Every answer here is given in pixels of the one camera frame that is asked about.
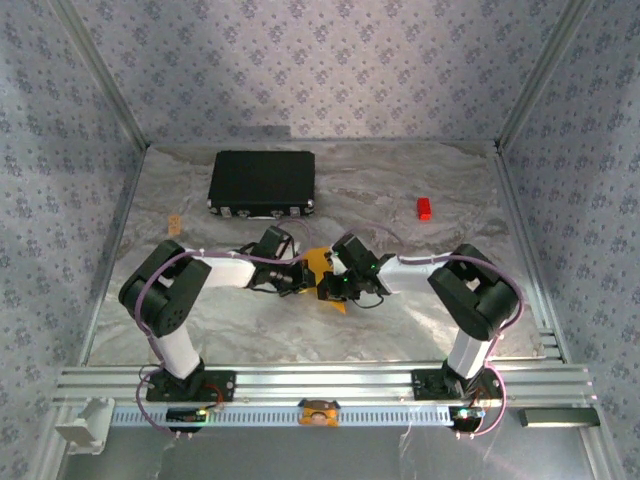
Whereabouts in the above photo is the black hard case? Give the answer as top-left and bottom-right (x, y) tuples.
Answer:
(207, 149), (317, 221)

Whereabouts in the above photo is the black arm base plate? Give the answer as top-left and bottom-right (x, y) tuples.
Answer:
(410, 368), (504, 401)
(145, 368), (237, 403)

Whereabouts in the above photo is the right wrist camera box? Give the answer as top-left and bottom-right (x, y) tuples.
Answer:
(327, 233), (382, 275)

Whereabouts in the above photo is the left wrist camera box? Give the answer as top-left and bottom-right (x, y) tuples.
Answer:
(249, 225), (294, 261)

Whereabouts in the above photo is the orange cloth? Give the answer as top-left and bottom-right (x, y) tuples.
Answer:
(302, 245), (349, 315)

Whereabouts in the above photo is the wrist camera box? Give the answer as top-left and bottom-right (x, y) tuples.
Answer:
(249, 225), (294, 261)
(327, 233), (382, 275)

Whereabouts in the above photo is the small lit circuit board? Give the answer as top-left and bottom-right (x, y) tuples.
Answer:
(448, 405), (486, 430)
(166, 407), (209, 432)

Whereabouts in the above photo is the aluminium corner post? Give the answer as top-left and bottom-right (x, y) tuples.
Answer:
(52, 0), (151, 150)
(494, 0), (596, 151)

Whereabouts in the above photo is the aluminium side rail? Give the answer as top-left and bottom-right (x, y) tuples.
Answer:
(492, 147), (569, 364)
(77, 144), (151, 367)

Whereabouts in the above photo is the wide aluminium mounting rail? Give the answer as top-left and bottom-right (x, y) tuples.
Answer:
(52, 364), (599, 404)

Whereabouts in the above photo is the cartoon figure sticker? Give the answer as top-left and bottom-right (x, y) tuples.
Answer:
(298, 398), (341, 428)

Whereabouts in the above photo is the slotted grey cable duct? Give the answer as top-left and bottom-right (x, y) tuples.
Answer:
(109, 403), (456, 427)

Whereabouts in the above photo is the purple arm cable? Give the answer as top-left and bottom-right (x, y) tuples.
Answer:
(135, 219), (314, 441)
(342, 225), (525, 440)

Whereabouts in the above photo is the white plastic bracket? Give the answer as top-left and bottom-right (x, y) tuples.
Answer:
(53, 397), (115, 455)

